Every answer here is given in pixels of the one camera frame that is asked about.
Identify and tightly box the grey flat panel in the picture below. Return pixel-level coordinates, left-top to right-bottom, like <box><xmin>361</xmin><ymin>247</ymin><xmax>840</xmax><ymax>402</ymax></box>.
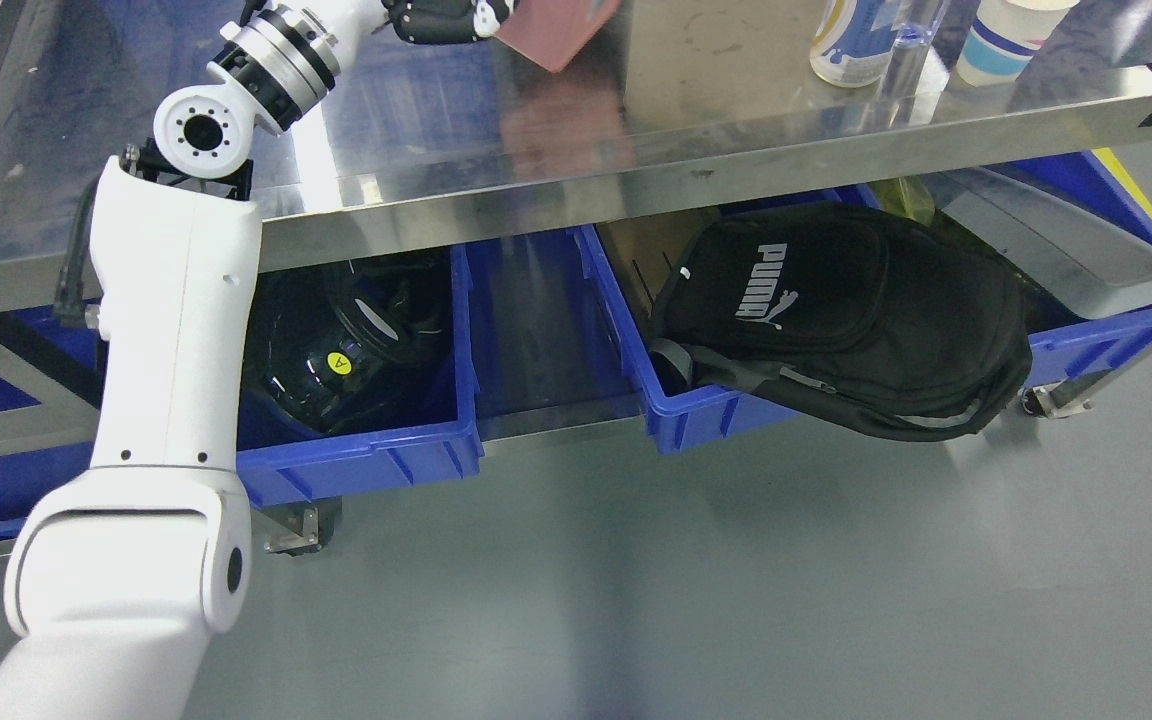
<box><xmin>923</xmin><ymin>167</ymin><xmax>1152</xmax><ymax>320</ymax></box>

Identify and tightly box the blue bin with backpack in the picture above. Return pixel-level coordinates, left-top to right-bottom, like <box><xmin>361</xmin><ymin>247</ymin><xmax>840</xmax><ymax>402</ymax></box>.
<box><xmin>573</xmin><ymin>152</ymin><xmax>1152</xmax><ymax>454</ymax></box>

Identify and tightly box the white blue bottle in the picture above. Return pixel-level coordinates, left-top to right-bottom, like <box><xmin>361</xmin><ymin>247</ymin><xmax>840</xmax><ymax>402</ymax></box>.
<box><xmin>808</xmin><ymin>1</ymin><xmax>908</xmax><ymax>88</ymax></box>

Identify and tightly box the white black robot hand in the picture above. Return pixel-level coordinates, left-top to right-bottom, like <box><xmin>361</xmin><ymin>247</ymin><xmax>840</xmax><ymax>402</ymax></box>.
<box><xmin>364</xmin><ymin>1</ymin><xmax>518</xmax><ymax>45</ymax></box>

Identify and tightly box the clear plastic bottle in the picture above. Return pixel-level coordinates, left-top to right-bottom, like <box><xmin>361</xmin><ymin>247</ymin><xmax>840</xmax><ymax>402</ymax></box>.
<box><xmin>877</xmin><ymin>1</ymin><xmax>952</xmax><ymax>99</ymax></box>

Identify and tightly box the white blue paper cup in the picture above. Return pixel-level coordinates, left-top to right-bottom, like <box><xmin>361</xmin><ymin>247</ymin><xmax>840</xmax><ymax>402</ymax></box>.
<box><xmin>954</xmin><ymin>1</ymin><xmax>1078</xmax><ymax>88</ymax></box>

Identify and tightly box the black Puma backpack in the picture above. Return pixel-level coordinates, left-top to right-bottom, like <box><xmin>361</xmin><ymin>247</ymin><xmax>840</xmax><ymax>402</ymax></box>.
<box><xmin>647</xmin><ymin>200</ymin><xmax>1033</xmax><ymax>442</ymax></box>

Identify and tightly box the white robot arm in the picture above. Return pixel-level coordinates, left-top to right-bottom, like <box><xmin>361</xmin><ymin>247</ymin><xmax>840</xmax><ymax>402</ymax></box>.
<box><xmin>0</xmin><ymin>156</ymin><xmax>262</xmax><ymax>719</ymax></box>

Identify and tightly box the blue bin with helmet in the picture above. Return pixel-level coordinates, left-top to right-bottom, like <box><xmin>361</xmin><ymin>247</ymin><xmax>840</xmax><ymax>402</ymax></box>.
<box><xmin>238</xmin><ymin>247</ymin><xmax>483</xmax><ymax>507</ymax></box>

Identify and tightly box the pink plastic storage box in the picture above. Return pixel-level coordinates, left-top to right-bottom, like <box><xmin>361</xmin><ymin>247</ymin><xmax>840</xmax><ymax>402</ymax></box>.
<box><xmin>495</xmin><ymin>1</ymin><xmax>621</xmax><ymax>74</ymax></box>

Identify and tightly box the stainless steel table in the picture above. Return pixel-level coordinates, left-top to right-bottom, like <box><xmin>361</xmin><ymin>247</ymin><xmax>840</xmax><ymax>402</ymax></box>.
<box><xmin>0</xmin><ymin>0</ymin><xmax>1152</xmax><ymax>571</ymax></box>

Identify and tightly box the black helmet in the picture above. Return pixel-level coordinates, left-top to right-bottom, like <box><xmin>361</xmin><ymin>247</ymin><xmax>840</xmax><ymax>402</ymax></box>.
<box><xmin>242</xmin><ymin>249</ymin><xmax>453</xmax><ymax>435</ymax></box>

